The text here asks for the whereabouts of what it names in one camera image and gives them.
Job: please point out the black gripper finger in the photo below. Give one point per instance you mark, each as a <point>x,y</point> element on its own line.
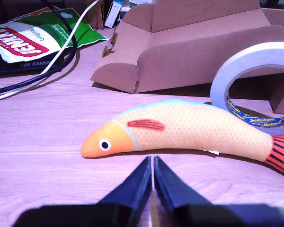
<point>170,189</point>
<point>137,189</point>

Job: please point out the white tape roll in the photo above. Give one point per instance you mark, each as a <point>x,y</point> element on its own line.
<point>223,73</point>

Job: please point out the brown cardboard box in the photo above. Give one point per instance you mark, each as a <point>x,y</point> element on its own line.
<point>180,59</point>

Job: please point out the black box white lettering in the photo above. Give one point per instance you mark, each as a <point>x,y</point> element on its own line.
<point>26,66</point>

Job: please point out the orange plush fish toy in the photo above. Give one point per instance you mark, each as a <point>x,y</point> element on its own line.
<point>191,127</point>

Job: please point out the green gum bag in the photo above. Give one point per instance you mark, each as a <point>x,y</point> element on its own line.
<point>85,35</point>

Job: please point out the white small carton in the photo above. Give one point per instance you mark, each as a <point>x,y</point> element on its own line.
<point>111,16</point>

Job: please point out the white gum bag red logo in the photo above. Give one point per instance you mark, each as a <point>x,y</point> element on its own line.
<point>21,40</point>

